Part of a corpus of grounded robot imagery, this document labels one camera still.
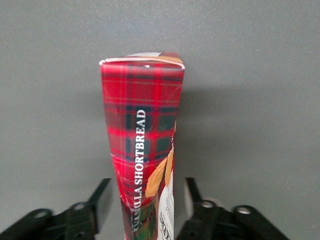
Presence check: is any red tartan cookie box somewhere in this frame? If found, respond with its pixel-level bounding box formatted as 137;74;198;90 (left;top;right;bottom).
99;51;186;240

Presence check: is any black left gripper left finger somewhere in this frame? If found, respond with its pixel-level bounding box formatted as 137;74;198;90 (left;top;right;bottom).
53;177;112;240

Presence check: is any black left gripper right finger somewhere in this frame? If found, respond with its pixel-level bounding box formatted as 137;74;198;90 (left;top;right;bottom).
179;177;234;240

